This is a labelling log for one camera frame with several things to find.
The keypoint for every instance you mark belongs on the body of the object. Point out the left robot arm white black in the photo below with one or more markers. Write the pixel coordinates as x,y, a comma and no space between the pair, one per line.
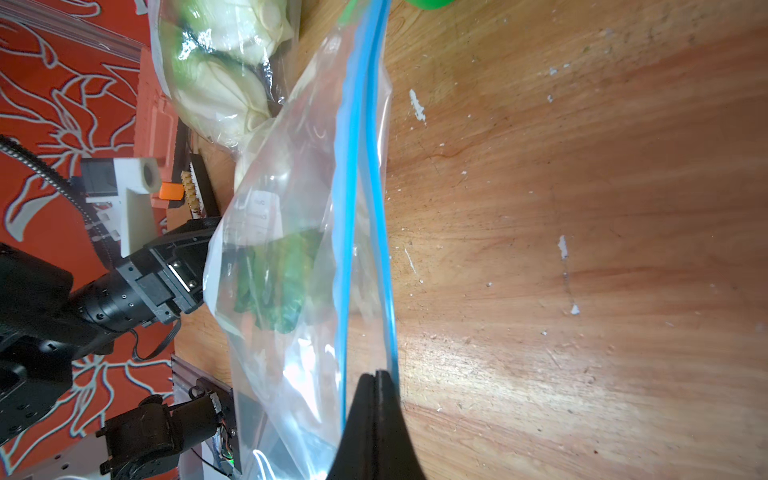
47,324

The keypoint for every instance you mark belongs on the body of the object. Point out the clear zip-top bag blue seal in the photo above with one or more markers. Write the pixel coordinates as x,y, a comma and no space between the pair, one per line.
321,167

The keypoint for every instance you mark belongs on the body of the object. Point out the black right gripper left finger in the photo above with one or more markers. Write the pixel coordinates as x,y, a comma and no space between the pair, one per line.
355,458

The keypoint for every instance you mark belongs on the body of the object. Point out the orange plastic tool case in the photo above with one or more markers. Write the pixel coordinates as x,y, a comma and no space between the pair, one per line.
157,124

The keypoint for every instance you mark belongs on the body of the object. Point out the chinese cabbage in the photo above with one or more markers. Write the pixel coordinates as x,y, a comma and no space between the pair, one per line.
273,280

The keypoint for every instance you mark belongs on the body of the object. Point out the green plastic basket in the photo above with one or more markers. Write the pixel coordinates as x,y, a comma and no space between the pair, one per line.
429,5

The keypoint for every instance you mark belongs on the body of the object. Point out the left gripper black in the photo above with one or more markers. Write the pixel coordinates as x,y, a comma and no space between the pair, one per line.
158,283

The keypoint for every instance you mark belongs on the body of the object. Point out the black balance charging board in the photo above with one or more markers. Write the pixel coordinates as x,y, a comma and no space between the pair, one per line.
198,190

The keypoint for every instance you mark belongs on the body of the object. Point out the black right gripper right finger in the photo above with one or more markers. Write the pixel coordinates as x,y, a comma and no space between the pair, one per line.
395,454

